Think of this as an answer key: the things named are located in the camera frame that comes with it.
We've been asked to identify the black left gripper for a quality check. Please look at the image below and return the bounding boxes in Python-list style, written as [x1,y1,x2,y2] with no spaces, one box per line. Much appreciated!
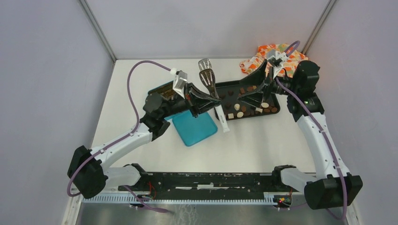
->
[161,82,222,119]

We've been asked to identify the floral orange cloth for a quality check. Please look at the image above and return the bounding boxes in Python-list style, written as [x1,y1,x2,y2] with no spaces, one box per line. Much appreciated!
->
[239,44,309,78]

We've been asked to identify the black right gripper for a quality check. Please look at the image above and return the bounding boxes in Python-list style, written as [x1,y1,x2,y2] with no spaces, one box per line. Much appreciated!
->
[237,60,299,108]

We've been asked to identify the steel tongs with white handle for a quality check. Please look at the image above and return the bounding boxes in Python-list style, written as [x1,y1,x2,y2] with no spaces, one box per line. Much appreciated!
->
[198,58,230,133]

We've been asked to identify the teal tin lid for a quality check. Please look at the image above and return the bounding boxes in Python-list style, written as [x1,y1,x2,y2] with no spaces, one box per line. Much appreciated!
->
[172,111,218,147]

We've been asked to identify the black chocolate tray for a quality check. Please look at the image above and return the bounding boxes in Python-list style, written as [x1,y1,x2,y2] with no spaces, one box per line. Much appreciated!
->
[215,81,280,121]

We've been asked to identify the teal chocolate tin box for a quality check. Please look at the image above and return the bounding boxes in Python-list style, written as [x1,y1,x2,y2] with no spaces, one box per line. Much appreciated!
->
[145,81,186,105]

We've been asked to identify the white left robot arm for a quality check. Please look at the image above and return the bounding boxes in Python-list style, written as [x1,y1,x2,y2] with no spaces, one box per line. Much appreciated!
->
[67,83,222,199]

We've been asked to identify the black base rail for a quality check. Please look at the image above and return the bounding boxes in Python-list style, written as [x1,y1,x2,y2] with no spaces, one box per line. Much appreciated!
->
[130,172,291,200]

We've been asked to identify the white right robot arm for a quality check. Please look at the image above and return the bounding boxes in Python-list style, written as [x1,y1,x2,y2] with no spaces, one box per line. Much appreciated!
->
[238,60,363,210]

